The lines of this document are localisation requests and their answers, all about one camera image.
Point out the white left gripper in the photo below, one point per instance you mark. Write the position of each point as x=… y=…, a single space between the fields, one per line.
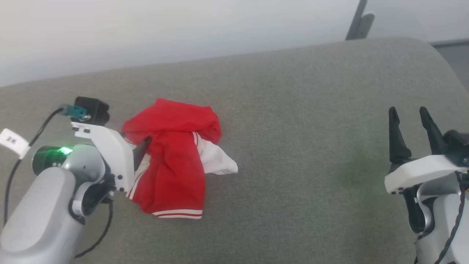
x=115 y=154

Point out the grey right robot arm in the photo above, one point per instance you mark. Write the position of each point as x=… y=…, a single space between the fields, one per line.
x=436 y=234

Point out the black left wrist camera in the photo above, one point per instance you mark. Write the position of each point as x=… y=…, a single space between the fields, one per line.
x=93 y=108

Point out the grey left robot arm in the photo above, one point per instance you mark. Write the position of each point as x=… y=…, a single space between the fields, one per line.
x=36 y=220

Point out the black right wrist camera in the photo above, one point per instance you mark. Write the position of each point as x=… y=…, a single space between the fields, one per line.
x=458 y=145

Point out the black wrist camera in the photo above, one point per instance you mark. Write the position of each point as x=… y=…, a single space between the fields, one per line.
x=93 y=108
x=458 y=145

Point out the grey metal bar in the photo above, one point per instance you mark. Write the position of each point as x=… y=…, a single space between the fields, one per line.
x=357 y=25

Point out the red and white jersey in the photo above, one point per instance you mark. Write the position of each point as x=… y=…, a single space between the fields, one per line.
x=172 y=183

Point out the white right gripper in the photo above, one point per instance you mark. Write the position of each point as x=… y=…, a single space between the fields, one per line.
x=421 y=172

